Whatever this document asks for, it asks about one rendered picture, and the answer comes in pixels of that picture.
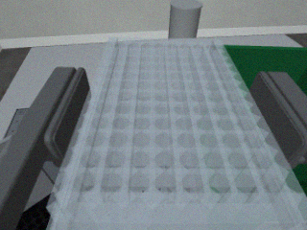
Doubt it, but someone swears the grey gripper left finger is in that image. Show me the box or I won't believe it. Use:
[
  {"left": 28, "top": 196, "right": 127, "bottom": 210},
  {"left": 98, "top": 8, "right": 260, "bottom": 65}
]
[{"left": 0, "top": 67, "right": 90, "bottom": 230}]

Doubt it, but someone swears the clear well plate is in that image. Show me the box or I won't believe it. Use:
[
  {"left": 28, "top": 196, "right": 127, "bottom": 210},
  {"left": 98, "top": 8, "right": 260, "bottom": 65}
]
[{"left": 46, "top": 37, "right": 307, "bottom": 230}]

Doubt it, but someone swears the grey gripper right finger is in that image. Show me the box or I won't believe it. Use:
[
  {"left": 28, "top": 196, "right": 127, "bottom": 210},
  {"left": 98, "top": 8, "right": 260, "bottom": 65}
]
[{"left": 249, "top": 71, "right": 307, "bottom": 169}]

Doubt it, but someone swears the green open-top bin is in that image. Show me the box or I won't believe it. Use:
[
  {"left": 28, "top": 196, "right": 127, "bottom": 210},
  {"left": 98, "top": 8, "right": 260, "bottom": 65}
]
[{"left": 224, "top": 45, "right": 307, "bottom": 196}]

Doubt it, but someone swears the grey flat base plate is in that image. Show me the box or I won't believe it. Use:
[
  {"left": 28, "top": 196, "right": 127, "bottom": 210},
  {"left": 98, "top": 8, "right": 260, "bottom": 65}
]
[{"left": 3, "top": 107, "right": 60, "bottom": 182}]

